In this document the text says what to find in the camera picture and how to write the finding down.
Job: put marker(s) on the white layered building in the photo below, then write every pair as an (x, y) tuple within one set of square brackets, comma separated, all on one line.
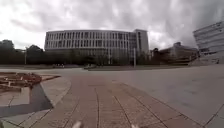
[(211, 40)]

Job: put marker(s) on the row of dark trees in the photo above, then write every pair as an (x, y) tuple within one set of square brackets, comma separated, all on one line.
[(33, 56)]

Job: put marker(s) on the red brick stepped bed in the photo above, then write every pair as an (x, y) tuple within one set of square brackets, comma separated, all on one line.
[(23, 80)]

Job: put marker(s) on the raised grass bed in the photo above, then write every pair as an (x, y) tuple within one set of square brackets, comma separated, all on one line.
[(133, 67)]

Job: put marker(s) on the large curved white building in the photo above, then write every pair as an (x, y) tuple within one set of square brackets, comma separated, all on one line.
[(93, 40)]

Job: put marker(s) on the pale pole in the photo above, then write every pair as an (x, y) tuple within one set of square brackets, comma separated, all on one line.
[(25, 57), (134, 58)]

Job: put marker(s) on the low brown building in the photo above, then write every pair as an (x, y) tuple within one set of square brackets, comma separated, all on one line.
[(180, 52)]

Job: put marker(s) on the grey paved plaza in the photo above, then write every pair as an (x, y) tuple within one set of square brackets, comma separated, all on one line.
[(173, 86)]

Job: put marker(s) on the robot's own part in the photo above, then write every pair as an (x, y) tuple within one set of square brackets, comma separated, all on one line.
[(135, 126), (77, 125)]

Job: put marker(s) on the red brick path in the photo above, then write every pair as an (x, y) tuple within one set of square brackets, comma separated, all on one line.
[(100, 103)]

